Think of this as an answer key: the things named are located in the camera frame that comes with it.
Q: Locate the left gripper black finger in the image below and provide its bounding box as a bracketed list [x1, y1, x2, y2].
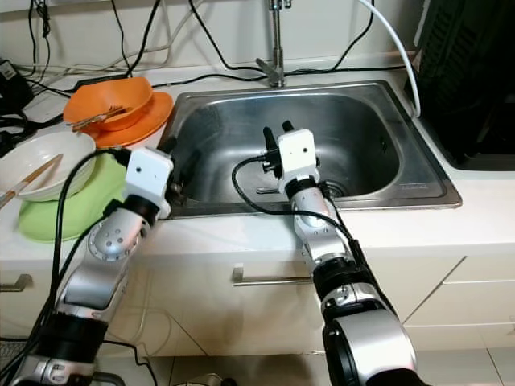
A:
[179, 149, 204, 194]

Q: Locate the white bowl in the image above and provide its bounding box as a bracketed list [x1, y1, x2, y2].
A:
[0, 131, 107, 202]

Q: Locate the wooden chopstick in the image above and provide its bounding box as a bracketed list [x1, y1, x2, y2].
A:
[0, 153, 65, 206]
[0, 155, 64, 208]

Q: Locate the orange plate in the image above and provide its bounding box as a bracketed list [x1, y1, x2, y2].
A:
[68, 90, 175, 148]

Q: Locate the chrome faucet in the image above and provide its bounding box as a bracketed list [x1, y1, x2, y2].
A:
[256, 0, 295, 88]

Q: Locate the stainless steel sink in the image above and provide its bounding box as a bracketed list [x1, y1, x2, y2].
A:
[161, 79, 464, 216]

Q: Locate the orange bowl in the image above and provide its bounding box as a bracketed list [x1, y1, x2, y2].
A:
[64, 76, 154, 132]

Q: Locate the golden metal fork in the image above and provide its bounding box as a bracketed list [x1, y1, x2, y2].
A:
[71, 106, 126, 132]

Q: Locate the cream cabinet door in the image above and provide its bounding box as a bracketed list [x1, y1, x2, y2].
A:
[137, 253, 468, 355]

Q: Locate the small flat black adapter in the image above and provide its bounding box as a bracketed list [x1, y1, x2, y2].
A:
[72, 72, 130, 89]

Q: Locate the light green plate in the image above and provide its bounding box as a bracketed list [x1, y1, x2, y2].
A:
[18, 149, 142, 244]

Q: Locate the black slatted crate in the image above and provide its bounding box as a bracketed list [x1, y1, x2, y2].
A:
[410, 0, 515, 171]

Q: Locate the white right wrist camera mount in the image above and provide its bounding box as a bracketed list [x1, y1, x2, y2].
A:
[278, 129, 317, 190]

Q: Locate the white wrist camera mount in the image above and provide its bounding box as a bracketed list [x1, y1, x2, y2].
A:
[123, 146, 176, 220]
[278, 129, 317, 190]

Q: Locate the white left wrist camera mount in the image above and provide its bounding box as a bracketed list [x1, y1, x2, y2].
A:
[123, 146, 176, 220]

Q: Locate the thin black countertop cable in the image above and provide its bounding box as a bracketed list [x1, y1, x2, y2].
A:
[129, 66, 411, 88]

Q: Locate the silver cabinet door handle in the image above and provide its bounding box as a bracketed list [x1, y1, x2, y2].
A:
[229, 265, 315, 288]
[0, 273, 33, 293]

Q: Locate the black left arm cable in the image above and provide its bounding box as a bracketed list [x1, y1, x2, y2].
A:
[8, 149, 130, 386]

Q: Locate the white hose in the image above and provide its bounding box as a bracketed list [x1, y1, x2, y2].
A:
[358, 0, 423, 117]

